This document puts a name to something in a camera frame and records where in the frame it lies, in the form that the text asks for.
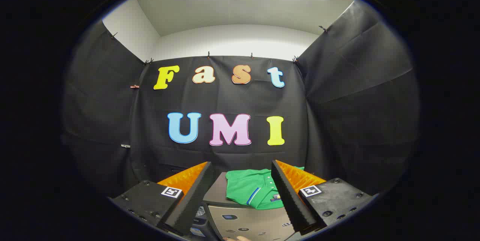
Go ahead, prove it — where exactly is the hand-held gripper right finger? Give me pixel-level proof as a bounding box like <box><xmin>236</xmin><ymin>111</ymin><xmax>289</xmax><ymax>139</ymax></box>
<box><xmin>270</xmin><ymin>159</ymin><xmax>379</xmax><ymax>236</ymax></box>

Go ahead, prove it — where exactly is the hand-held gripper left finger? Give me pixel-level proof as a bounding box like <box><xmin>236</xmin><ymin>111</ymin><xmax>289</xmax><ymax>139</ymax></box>
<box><xmin>108</xmin><ymin>161</ymin><xmax>216</xmax><ymax>237</ymax></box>

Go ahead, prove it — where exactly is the grey washing machine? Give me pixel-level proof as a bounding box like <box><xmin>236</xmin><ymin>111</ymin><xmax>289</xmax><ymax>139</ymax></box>
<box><xmin>189</xmin><ymin>172</ymin><xmax>300</xmax><ymax>241</ymax></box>

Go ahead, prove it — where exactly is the green polo shirt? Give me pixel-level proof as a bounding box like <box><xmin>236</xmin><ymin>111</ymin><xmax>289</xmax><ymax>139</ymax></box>
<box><xmin>225</xmin><ymin>166</ymin><xmax>305</xmax><ymax>210</ymax></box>

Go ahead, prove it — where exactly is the black backdrop cloth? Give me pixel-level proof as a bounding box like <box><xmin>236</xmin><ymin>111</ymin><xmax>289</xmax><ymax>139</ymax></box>
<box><xmin>62</xmin><ymin>1</ymin><xmax>420</xmax><ymax>200</ymax></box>

